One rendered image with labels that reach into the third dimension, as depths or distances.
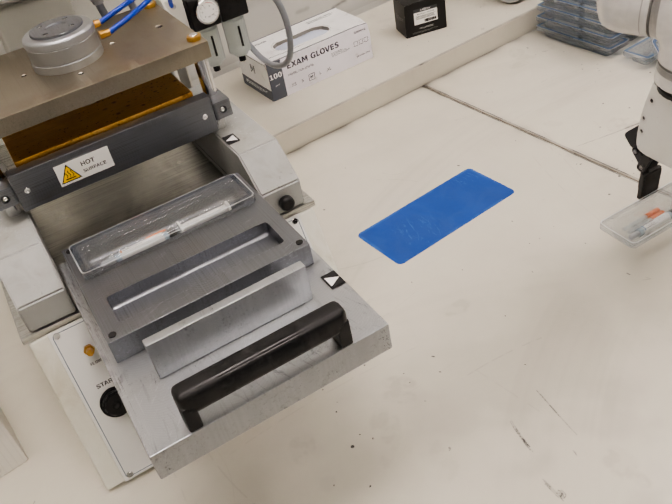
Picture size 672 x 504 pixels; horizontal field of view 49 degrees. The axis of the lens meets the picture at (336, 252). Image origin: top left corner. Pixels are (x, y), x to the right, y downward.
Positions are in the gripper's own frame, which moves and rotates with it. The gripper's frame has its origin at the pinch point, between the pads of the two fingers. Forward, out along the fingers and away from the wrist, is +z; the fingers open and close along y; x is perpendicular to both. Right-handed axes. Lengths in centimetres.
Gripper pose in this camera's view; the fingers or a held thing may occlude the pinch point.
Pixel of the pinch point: (669, 195)
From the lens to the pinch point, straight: 101.5
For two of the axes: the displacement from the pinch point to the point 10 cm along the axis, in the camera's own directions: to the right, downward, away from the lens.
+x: -8.5, 4.2, -3.3
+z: 1.2, 7.5, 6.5
